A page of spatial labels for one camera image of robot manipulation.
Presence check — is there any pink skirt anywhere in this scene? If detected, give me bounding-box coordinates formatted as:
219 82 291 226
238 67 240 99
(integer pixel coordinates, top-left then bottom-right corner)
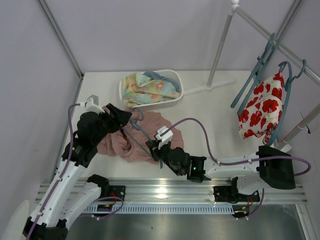
96 106 185 165

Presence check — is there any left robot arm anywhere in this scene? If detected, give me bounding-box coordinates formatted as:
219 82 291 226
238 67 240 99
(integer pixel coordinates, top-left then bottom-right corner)
22 103 132 240

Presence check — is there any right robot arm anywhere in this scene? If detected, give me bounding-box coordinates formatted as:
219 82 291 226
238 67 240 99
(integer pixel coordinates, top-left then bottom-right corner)
146 140 296 204

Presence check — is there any teal hanger with garment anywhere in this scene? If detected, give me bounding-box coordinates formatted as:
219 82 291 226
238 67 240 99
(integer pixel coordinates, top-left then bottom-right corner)
266 59 307 147

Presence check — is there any yellow floral garment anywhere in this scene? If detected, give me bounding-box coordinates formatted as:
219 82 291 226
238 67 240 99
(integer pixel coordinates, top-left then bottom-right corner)
120 73 182 108

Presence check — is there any blue garment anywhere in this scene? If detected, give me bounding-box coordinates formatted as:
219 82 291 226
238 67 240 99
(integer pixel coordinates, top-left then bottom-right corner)
143 70 181 93

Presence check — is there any white laundry basket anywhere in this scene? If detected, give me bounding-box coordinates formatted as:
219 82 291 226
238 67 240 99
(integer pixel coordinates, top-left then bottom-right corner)
118 69 184 111

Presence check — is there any red poppy floral garment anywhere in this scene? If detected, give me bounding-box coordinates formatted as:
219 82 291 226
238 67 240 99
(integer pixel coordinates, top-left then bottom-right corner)
238 73 285 145

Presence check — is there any silver clothes rack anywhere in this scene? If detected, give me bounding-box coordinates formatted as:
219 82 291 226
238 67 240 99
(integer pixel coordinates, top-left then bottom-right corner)
184 0 320 150

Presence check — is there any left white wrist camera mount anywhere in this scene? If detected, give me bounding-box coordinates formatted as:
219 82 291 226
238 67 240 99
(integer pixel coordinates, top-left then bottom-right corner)
79 95 105 114

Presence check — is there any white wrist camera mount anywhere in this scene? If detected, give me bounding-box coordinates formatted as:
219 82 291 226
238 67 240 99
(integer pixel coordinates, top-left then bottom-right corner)
79 95 105 114
155 126 174 148

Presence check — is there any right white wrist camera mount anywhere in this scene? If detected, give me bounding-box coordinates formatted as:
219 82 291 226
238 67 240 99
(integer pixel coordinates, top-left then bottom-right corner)
155 126 174 148

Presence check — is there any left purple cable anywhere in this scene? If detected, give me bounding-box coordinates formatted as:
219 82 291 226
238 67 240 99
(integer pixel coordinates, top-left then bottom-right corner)
24 102 87 240

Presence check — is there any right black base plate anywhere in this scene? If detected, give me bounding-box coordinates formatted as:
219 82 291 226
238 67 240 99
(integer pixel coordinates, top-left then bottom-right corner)
213 186 261 204

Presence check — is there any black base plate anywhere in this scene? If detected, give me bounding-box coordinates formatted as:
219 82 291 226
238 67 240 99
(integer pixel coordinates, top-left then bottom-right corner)
213 186 261 204
107 185 126 200

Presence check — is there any aluminium mounting rail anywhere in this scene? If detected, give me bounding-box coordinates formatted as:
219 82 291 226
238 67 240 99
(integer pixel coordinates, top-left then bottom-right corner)
34 177 310 206

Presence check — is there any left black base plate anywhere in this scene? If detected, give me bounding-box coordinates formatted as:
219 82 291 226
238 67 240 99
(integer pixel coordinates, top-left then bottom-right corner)
107 185 126 200

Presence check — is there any white slotted cable duct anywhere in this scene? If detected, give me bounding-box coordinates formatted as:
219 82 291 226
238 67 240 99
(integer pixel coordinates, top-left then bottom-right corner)
83 203 235 215

